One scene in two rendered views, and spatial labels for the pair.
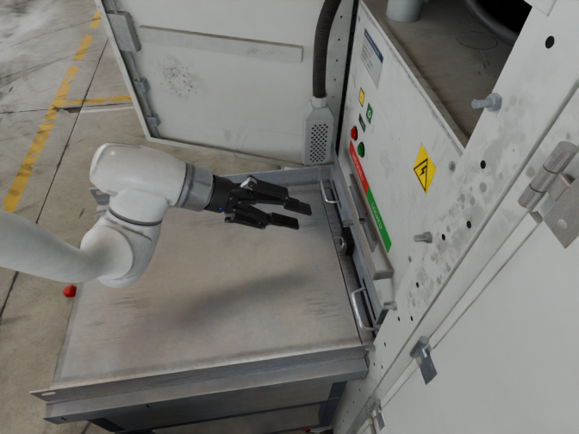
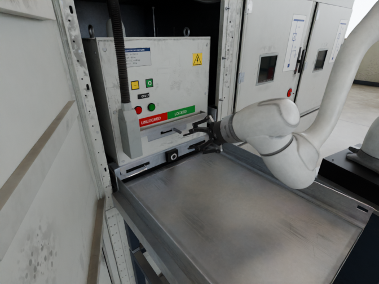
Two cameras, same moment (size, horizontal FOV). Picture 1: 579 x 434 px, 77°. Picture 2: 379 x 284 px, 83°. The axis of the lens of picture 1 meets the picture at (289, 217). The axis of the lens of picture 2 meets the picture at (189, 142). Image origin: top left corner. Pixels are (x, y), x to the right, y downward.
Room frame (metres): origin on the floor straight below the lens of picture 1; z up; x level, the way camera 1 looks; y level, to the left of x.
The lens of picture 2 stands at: (0.94, 0.63, 1.40)
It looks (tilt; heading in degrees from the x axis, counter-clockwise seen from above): 27 degrees down; 238
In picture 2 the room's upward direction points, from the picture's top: straight up
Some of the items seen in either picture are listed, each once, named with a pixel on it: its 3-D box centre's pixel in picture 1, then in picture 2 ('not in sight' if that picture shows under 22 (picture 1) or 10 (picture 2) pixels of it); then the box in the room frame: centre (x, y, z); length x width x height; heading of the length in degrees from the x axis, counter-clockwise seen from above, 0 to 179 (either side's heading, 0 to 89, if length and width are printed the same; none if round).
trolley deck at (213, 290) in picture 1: (213, 273); (230, 211); (0.51, 0.21, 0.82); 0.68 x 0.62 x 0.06; 98
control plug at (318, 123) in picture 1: (318, 133); (129, 132); (0.76, -0.07, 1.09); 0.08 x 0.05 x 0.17; 98
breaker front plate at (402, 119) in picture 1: (370, 170); (167, 101); (0.57, -0.17, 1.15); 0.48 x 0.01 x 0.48; 8
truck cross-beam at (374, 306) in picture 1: (360, 239); (167, 152); (0.57, -0.19, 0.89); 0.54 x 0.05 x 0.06; 8
